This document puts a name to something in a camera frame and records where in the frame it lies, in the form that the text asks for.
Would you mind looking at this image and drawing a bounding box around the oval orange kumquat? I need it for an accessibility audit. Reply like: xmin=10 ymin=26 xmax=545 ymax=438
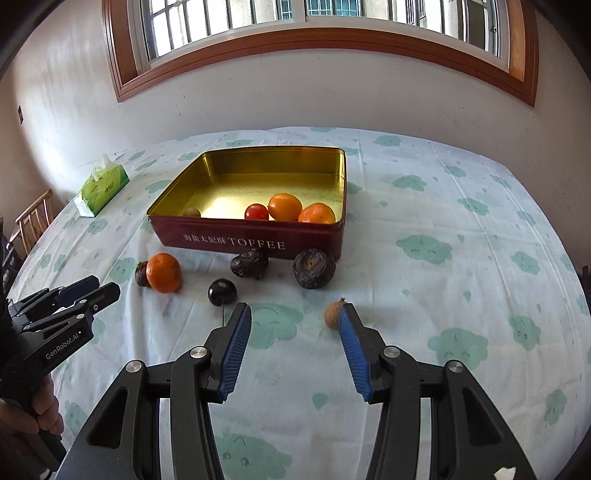
xmin=268 ymin=193 xmax=304 ymax=222

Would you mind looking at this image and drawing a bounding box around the person's left hand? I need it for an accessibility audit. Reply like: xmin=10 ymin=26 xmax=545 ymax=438
xmin=0 ymin=376 xmax=65 ymax=437

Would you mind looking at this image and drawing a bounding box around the small mandarin orange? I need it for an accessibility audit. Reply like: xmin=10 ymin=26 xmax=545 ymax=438
xmin=146 ymin=253 xmax=182 ymax=294

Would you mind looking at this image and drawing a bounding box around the green tissue pack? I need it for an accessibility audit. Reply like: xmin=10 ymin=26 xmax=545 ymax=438
xmin=74 ymin=154 xmax=130 ymax=217

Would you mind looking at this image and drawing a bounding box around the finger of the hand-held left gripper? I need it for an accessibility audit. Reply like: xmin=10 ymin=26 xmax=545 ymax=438
xmin=23 ymin=282 xmax=121 ymax=333
xmin=9 ymin=275 xmax=100 ymax=319

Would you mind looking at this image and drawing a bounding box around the dark cherry with stem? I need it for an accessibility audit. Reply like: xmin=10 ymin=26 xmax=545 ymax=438
xmin=208 ymin=278 xmax=238 ymax=326

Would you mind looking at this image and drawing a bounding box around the medium dark wrinkled fruit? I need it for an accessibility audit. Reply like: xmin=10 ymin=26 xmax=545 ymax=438
xmin=230 ymin=248 xmax=269 ymax=281

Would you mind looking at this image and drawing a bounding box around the large mandarin orange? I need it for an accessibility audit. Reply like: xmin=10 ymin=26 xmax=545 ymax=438
xmin=298 ymin=203 xmax=336 ymax=225

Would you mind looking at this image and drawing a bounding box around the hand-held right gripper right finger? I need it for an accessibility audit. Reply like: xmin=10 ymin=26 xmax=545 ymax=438
xmin=337 ymin=303 xmax=536 ymax=480

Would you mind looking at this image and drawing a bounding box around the white cloud print tablecloth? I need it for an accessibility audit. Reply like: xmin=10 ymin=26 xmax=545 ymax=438
xmin=4 ymin=127 xmax=591 ymax=480

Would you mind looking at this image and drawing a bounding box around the light wooden chair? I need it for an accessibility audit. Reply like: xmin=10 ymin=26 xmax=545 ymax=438
xmin=9 ymin=189 xmax=54 ymax=254

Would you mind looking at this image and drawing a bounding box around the large dark wrinkled fruit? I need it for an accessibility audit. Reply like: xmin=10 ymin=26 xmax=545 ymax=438
xmin=293 ymin=248 xmax=337 ymax=289

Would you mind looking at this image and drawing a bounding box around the red and gold tin box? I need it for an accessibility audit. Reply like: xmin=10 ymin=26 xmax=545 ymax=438
xmin=147 ymin=146 xmax=348 ymax=262

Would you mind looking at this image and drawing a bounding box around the wooden framed window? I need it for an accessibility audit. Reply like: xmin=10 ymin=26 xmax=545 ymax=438
xmin=102 ymin=0 xmax=540 ymax=108

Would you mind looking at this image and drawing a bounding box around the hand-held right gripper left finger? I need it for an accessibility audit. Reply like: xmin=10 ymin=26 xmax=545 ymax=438
xmin=55 ymin=302 xmax=253 ymax=480

